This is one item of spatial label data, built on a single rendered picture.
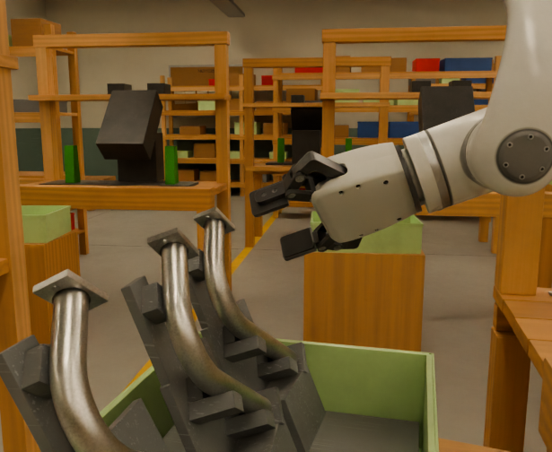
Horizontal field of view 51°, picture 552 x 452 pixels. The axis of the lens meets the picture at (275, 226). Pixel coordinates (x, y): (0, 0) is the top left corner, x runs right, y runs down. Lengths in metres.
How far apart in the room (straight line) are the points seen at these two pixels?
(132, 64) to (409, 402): 11.24
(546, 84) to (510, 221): 1.08
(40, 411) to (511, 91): 0.47
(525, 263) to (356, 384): 0.76
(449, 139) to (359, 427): 0.53
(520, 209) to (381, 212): 1.00
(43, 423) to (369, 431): 0.56
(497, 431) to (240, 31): 10.26
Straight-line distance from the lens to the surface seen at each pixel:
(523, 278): 1.63
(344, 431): 0.95
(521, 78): 0.53
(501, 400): 1.74
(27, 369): 0.53
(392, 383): 0.98
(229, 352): 0.84
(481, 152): 0.53
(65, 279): 0.54
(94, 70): 12.25
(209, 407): 0.68
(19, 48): 5.83
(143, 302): 0.65
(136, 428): 0.64
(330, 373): 0.99
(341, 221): 0.62
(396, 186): 0.59
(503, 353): 1.68
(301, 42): 11.27
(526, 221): 1.60
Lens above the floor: 1.32
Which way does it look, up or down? 10 degrees down
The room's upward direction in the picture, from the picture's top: straight up
